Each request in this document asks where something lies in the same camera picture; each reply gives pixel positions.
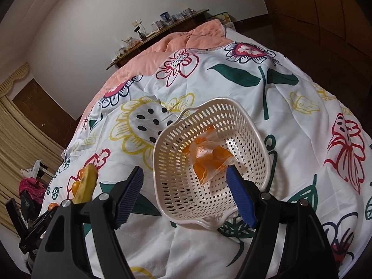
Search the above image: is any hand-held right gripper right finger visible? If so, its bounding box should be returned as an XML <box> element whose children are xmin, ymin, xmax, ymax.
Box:
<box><xmin>226</xmin><ymin>165</ymin><xmax>339</xmax><ymax>279</ymax></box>

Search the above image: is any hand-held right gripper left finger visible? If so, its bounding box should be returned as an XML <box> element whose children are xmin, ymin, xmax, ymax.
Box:
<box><xmin>30</xmin><ymin>166</ymin><xmax>145</xmax><ymax>279</ymax></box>

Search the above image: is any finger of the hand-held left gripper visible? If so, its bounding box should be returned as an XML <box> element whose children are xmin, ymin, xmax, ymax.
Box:
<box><xmin>26</xmin><ymin>209</ymin><xmax>60</xmax><ymax>233</ymax></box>
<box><xmin>5</xmin><ymin>198</ymin><xmax>25</xmax><ymax>228</ymax></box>

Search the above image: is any yellow banana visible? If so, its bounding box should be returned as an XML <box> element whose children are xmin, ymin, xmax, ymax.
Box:
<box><xmin>72</xmin><ymin>163</ymin><xmax>98</xmax><ymax>204</ymax></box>

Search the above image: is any white perforated plastic basket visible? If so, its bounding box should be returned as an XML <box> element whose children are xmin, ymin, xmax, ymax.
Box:
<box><xmin>153</xmin><ymin>98</ymin><xmax>271</xmax><ymax>229</ymax></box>

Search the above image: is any clear bag of oranges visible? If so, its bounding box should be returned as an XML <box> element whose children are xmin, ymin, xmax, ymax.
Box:
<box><xmin>188</xmin><ymin>125</ymin><xmax>234</xmax><ymax>187</ymax></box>

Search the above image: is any dark cloth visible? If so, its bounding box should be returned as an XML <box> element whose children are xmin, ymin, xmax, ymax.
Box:
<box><xmin>20</xmin><ymin>192</ymin><xmax>38</xmax><ymax>222</ymax></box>

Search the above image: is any red cloth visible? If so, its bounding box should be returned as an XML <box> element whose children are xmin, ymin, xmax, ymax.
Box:
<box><xmin>19</xmin><ymin>177</ymin><xmax>45</xmax><ymax>201</ymax></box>

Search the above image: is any white rack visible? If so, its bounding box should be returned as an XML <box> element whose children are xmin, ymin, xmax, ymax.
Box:
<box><xmin>21</xmin><ymin>159</ymin><xmax>55</xmax><ymax>181</ymax></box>

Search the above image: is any floral printed blanket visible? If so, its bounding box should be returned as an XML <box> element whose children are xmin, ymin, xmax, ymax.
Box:
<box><xmin>38</xmin><ymin>42</ymin><xmax>372</xmax><ymax>279</ymax></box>

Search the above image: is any beige curtain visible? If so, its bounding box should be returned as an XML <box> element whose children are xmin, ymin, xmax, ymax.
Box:
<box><xmin>0</xmin><ymin>62</ymin><xmax>65</xmax><ymax>239</ymax></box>

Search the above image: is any brown wooden door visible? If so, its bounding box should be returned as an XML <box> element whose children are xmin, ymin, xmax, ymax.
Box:
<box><xmin>12</xmin><ymin>78</ymin><xmax>76</xmax><ymax>152</ymax></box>

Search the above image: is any wooden headboard shelf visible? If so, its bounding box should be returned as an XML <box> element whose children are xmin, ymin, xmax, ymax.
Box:
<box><xmin>106</xmin><ymin>9</ymin><xmax>210</xmax><ymax>71</ymax></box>

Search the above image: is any pink quilt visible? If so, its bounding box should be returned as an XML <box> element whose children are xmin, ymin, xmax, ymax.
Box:
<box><xmin>77</xmin><ymin>19</ymin><xmax>226</xmax><ymax>128</ymax></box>

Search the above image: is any white bed sheet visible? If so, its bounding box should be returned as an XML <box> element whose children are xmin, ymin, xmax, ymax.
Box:
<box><xmin>224</xmin><ymin>27</ymin><xmax>279</xmax><ymax>53</ymax></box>

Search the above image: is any white cups cluster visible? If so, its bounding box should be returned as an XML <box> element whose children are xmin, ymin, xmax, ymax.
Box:
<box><xmin>174</xmin><ymin>8</ymin><xmax>198</xmax><ymax>19</ymax></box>

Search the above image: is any wooden wardrobe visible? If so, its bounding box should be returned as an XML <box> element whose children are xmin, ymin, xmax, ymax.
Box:
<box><xmin>256</xmin><ymin>0</ymin><xmax>372</xmax><ymax>76</ymax></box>

